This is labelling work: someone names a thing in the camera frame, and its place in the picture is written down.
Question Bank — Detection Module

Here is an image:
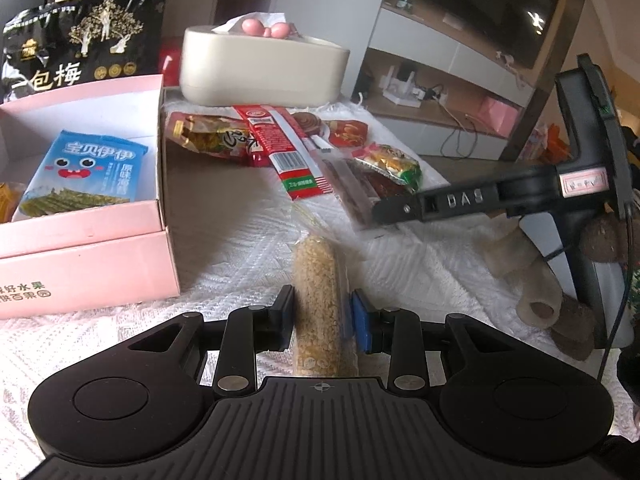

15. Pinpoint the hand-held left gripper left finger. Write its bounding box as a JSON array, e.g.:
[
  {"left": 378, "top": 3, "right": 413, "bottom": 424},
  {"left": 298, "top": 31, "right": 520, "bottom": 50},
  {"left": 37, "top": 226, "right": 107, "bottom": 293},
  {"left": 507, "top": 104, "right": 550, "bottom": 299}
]
[{"left": 127, "top": 285, "right": 296, "bottom": 395}]

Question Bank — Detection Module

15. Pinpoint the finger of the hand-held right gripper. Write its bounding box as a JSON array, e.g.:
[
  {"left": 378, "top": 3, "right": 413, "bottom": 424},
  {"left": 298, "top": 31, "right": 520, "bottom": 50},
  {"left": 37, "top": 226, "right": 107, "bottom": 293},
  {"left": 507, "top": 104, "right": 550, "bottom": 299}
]
[{"left": 372, "top": 177, "right": 506, "bottom": 228}]

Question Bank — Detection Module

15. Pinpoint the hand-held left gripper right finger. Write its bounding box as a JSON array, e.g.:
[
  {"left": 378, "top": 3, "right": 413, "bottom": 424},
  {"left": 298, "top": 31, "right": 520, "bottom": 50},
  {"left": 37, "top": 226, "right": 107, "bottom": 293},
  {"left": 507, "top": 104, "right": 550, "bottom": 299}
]
[{"left": 350, "top": 287, "right": 501, "bottom": 394}]

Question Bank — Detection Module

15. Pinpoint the clear grain bar packet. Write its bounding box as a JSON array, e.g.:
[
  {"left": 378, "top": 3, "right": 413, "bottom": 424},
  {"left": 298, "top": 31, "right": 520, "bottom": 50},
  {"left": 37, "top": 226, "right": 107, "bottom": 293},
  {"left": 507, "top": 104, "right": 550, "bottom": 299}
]
[{"left": 292, "top": 230, "right": 361, "bottom": 378}]

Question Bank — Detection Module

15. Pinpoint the clear spicy strips packet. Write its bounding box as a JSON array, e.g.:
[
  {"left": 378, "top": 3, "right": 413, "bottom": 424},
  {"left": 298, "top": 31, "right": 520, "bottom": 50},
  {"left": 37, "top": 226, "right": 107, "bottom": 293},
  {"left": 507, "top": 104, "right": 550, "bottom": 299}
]
[{"left": 322, "top": 157, "right": 401, "bottom": 233}]

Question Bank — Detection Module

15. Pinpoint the pink cardboard box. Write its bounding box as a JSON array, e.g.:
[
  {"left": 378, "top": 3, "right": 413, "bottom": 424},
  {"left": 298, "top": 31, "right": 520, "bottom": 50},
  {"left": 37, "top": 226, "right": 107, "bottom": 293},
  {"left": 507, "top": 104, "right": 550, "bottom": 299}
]
[{"left": 0, "top": 74, "right": 182, "bottom": 321}]

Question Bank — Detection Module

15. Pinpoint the person's right hand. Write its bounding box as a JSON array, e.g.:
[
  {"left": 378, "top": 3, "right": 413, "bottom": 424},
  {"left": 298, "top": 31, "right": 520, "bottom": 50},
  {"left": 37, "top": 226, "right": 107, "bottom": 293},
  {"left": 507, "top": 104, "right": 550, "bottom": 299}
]
[{"left": 482, "top": 215, "right": 593, "bottom": 361}]

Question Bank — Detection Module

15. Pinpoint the orange toy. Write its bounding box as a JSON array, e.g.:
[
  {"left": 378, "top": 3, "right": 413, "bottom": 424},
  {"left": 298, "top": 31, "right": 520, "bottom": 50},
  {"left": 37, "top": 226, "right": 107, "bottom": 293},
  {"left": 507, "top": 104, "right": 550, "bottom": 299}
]
[{"left": 545, "top": 125, "right": 571, "bottom": 161}]

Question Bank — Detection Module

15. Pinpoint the green and yellow snack packet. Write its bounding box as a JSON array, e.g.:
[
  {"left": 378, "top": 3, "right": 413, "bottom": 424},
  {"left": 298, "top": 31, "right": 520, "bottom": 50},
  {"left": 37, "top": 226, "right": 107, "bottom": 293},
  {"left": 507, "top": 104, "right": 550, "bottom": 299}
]
[{"left": 352, "top": 142, "right": 423, "bottom": 193}]

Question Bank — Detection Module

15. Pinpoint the pink paper bag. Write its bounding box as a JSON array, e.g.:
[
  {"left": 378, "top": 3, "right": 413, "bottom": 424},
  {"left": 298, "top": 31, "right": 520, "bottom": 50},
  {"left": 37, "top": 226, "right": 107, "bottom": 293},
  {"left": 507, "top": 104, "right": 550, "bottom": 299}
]
[{"left": 480, "top": 95, "right": 521, "bottom": 136}]

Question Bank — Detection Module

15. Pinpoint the white textured tablecloth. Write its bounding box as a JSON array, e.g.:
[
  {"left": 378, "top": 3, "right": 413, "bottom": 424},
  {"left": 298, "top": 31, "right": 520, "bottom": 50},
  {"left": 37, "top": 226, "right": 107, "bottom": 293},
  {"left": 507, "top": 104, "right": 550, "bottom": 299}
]
[{"left": 0, "top": 97, "right": 636, "bottom": 461}]

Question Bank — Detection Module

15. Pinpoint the white router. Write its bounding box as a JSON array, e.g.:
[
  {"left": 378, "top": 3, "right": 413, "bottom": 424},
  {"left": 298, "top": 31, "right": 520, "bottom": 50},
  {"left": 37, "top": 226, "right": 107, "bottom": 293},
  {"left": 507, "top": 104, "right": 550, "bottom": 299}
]
[{"left": 382, "top": 62, "right": 421, "bottom": 106}]

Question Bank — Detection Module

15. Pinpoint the red pastry snack packet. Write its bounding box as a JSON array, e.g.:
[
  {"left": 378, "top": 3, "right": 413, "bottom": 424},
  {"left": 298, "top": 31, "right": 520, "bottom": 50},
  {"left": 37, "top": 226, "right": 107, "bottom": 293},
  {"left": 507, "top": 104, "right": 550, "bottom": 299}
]
[{"left": 327, "top": 120, "right": 370, "bottom": 148}]

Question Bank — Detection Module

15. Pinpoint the brown swirl snack packet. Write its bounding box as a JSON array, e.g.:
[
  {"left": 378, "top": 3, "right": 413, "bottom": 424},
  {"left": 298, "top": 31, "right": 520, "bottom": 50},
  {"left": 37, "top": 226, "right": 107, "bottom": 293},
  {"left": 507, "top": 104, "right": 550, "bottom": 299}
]
[{"left": 290, "top": 110, "right": 333, "bottom": 153}]

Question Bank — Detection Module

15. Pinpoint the black television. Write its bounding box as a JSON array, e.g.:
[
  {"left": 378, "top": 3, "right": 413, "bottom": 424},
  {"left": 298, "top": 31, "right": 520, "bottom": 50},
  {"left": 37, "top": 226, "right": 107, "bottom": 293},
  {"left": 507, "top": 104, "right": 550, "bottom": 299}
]
[{"left": 385, "top": 0, "right": 576, "bottom": 71}]

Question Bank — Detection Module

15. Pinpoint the long red snack packet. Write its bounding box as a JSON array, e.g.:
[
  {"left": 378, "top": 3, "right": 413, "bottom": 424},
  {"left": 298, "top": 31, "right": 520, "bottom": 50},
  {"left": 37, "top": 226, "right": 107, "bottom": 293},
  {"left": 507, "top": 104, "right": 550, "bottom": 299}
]
[{"left": 234, "top": 105, "right": 333, "bottom": 201}]

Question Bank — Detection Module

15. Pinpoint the white television cabinet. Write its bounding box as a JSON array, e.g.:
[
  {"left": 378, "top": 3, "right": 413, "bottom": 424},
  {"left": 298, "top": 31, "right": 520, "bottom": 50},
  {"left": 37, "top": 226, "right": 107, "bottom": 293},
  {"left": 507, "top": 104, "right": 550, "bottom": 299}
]
[{"left": 357, "top": 5, "right": 531, "bottom": 161}]

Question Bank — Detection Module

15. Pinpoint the yellow and red snack packet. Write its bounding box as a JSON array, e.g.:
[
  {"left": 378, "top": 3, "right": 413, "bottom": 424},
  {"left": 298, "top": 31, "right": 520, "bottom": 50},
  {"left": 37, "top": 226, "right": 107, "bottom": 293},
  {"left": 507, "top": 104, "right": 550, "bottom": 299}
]
[{"left": 165, "top": 111, "right": 261, "bottom": 166}]

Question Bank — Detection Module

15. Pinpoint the cream tissue box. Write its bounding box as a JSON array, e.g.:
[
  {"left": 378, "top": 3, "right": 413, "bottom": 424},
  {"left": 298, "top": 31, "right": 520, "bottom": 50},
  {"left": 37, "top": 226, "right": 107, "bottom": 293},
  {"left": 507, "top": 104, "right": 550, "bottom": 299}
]
[{"left": 180, "top": 27, "right": 351, "bottom": 108}]

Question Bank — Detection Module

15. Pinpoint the blue seaweed snack packet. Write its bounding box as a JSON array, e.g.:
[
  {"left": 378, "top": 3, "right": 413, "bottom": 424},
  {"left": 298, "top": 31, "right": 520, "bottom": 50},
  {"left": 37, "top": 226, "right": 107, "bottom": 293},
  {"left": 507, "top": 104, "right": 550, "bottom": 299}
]
[{"left": 12, "top": 130, "right": 150, "bottom": 221}]

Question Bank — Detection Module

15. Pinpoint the pink bow ornament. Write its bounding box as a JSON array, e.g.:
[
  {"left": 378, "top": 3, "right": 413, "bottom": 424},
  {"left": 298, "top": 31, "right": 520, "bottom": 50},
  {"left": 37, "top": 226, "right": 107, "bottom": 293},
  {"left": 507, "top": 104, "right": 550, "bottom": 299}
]
[{"left": 241, "top": 16, "right": 292, "bottom": 41}]

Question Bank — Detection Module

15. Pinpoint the red object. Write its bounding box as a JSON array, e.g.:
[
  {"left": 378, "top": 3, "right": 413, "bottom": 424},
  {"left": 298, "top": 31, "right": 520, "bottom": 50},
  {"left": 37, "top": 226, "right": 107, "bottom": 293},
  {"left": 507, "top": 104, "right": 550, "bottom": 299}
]
[{"left": 159, "top": 37, "right": 185, "bottom": 88}]

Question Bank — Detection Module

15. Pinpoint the white tissue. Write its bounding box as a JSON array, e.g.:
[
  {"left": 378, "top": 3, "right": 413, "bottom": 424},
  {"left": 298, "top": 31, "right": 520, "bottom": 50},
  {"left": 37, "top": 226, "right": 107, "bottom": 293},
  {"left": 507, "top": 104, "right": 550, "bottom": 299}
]
[{"left": 217, "top": 10, "right": 281, "bottom": 33}]

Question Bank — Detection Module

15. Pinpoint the black snack bag gold print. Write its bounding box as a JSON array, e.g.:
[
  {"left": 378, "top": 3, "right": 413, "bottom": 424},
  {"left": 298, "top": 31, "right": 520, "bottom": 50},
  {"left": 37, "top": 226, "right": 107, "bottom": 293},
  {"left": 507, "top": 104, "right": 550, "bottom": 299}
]
[{"left": 0, "top": 0, "right": 167, "bottom": 106}]

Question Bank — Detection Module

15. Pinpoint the dark hanging cable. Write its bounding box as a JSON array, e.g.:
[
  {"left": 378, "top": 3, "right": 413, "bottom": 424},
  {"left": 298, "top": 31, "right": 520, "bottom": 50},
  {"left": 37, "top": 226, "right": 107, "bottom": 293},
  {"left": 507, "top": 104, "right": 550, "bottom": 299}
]
[{"left": 440, "top": 100, "right": 481, "bottom": 158}]

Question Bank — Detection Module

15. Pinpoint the brown wooden post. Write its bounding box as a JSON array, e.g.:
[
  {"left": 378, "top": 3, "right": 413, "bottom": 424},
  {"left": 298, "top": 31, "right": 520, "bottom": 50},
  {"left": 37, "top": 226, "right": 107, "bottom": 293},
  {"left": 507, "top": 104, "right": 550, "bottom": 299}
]
[{"left": 497, "top": 0, "right": 593, "bottom": 163}]

